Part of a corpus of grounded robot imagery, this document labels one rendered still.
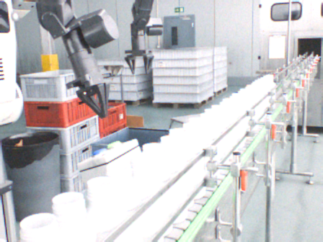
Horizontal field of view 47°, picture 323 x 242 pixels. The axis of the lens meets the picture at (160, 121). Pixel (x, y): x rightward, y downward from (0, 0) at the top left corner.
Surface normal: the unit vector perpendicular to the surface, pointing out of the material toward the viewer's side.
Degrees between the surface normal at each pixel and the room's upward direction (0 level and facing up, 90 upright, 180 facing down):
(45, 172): 94
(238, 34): 90
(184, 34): 90
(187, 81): 90
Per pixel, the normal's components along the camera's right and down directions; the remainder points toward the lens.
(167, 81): -0.37, 0.22
